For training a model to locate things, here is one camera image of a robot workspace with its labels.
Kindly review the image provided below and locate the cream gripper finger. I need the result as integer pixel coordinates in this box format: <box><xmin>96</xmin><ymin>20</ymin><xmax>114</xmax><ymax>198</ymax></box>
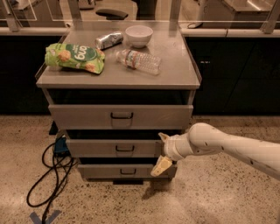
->
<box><xmin>150</xmin><ymin>156</ymin><xmax>172</xmax><ymax>177</ymax></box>
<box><xmin>158</xmin><ymin>132</ymin><xmax>169</xmax><ymax>143</ymax></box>

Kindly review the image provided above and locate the grey drawer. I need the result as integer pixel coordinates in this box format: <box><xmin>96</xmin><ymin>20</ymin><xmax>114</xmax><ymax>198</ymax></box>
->
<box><xmin>49</xmin><ymin>104</ymin><xmax>193</xmax><ymax>130</ymax></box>
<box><xmin>76</xmin><ymin>163</ymin><xmax>178</xmax><ymax>180</ymax></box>
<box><xmin>66</xmin><ymin>139</ymin><xmax>165</xmax><ymax>158</ymax></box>

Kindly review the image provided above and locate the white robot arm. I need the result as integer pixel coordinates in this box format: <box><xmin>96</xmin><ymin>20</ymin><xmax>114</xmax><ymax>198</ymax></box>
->
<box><xmin>150</xmin><ymin>122</ymin><xmax>280</xmax><ymax>180</ymax></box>

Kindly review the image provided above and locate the grey bottom drawer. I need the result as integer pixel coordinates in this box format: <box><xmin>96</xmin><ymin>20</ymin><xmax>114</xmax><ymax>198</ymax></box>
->
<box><xmin>76</xmin><ymin>163</ymin><xmax>178</xmax><ymax>180</ymax></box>

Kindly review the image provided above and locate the grey metal drawer cabinet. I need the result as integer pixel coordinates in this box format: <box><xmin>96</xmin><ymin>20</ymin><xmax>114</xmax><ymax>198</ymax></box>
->
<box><xmin>34</xmin><ymin>20</ymin><xmax>202</xmax><ymax>186</ymax></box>

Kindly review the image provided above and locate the grey top drawer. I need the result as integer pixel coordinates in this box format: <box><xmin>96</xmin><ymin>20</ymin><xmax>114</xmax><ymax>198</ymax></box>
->
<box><xmin>49</xmin><ymin>104</ymin><xmax>193</xmax><ymax>130</ymax></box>

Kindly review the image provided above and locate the clear plastic water bottle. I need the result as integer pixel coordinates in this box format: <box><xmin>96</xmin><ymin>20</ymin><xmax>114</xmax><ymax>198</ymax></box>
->
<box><xmin>115</xmin><ymin>49</ymin><xmax>161</xmax><ymax>75</ymax></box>

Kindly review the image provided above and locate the blue power box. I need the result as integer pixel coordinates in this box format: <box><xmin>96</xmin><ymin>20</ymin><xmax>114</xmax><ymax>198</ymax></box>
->
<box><xmin>53</xmin><ymin>137</ymin><xmax>69</xmax><ymax>156</ymax></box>

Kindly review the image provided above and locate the white ceramic bowl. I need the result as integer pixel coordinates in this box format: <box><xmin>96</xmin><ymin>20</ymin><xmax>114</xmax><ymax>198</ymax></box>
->
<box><xmin>125</xmin><ymin>25</ymin><xmax>153</xmax><ymax>48</ymax></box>

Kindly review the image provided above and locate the silver soda can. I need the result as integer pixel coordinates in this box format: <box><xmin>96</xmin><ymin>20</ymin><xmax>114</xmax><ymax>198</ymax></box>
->
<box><xmin>94</xmin><ymin>31</ymin><xmax>123</xmax><ymax>50</ymax></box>

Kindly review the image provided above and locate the green chip bag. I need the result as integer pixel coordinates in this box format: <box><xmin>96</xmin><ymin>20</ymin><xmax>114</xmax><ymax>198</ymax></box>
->
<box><xmin>45</xmin><ymin>43</ymin><xmax>105</xmax><ymax>74</ymax></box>

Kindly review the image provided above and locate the black office chair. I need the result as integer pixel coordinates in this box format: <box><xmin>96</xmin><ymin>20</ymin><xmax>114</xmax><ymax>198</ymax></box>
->
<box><xmin>96</xmin><ymin>9</ymin><xmax>129</xmax><ymax>20</ymax></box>

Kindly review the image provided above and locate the blue tape floor mark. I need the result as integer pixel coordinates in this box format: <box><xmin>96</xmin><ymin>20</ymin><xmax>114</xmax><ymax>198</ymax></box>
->
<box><xmin>28</xmin><ymin>209</ymin><xmax>62</xmax><ymax>224</ymax></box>

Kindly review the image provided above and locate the black floor cable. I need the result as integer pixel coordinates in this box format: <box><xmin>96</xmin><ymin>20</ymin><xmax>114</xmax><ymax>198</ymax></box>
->
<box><xmin>25</xmin><ymin>142</ymin><xmax>77</xmax><ymax>224</ymax></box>

